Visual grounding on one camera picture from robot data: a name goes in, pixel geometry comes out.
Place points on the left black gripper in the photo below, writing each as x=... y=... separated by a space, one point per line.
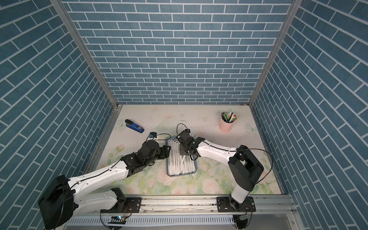
x=164 y=152

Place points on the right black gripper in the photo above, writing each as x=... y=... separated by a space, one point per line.
x=181 y=150

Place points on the straw being gripped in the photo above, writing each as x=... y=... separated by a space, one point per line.
x=176 y=172

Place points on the straw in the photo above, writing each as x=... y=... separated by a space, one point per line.
x=183 y=165
x=173 y=164
x=191 y=165
x=170 y=166
x=179 y=159
x=187 y=168

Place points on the blue storage tray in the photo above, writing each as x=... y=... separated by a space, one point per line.
x=182 y=154

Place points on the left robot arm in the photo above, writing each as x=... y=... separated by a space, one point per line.
x=65 y=197

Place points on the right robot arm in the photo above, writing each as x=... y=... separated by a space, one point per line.
x=244 y=166

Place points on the blue stapler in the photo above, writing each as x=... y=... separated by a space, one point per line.
x=130 y=124

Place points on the pink pen cup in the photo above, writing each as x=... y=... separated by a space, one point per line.
x=225 y=126

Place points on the pens in cup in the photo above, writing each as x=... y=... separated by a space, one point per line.
x=228 y=117

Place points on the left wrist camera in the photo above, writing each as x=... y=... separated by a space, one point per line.
x=153 y=135

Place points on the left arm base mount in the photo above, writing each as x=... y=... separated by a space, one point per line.
x=130 y=205

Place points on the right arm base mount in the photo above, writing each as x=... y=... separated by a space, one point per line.
x=228 y=204

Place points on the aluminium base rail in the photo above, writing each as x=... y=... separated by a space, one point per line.
x=275 y=204

